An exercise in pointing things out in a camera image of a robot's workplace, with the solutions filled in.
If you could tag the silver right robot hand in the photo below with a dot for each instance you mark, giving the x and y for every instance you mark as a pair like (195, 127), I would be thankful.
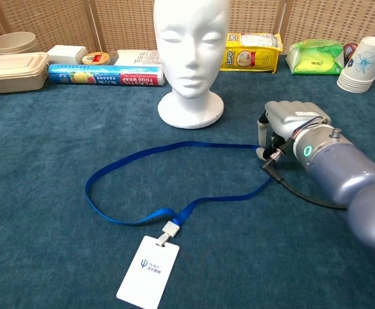
(290, 117)

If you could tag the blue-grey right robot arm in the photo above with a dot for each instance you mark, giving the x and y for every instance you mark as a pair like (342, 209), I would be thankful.
(351, 174)

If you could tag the green wet wipes pack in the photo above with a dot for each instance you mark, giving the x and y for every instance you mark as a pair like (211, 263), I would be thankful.
(314, 58)

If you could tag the yellow snack bag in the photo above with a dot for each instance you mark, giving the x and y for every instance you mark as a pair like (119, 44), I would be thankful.
(252, 54)

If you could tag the brown cookie packet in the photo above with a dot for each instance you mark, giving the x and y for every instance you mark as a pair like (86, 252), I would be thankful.
(349, 50)

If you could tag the white paper cup stack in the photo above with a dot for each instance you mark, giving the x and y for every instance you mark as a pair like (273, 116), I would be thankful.
(363, 64)

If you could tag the woven bamboo folding screen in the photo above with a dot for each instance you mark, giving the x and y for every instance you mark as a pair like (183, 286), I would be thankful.
(319, 19)

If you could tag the white foam mannequin head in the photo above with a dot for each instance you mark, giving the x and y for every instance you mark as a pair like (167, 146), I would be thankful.
(190, 48)

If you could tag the white printed plastic packet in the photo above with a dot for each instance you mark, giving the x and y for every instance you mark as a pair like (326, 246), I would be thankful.
(136, 58)

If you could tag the blue food wrap box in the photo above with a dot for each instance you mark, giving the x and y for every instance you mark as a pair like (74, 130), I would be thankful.
(103, 75)

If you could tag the round tin red label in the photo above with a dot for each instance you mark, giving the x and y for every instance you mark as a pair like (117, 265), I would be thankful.
(94, 59)

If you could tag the small white box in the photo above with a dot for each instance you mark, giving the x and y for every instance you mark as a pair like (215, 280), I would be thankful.
(65, 54)

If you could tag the dark blue carpet mat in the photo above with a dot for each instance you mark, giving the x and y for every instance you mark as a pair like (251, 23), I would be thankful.
(62, 225)

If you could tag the beige lidded takeaway container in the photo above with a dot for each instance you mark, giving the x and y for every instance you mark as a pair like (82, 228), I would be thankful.
(12, 74)

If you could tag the beige bowl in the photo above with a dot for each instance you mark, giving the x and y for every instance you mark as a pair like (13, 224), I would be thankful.
(12, 42)

